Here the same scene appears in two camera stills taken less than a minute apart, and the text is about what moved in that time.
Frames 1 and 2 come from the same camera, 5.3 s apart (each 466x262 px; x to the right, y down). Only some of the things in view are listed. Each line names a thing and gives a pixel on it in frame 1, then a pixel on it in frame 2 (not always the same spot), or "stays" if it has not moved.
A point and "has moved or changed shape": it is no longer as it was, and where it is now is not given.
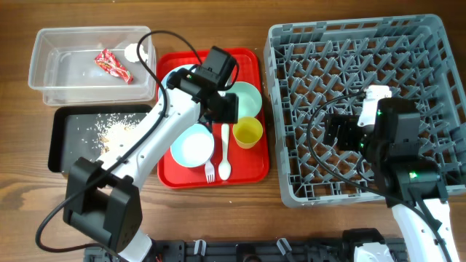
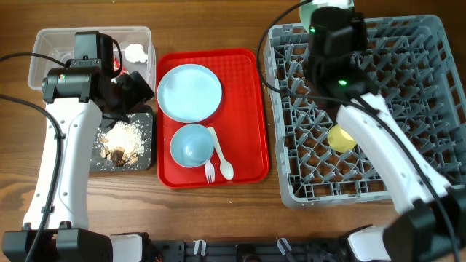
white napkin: x=131 y=53 stays
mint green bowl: x=250 y=101 → x=306 y=10
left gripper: x=231 y=114 → x=138 y=89
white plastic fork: x=210 y=172 stays
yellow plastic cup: x=247 y=132 has moved or changed shape
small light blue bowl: x=194 y=147 stays
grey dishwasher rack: x=323 y=68 stays
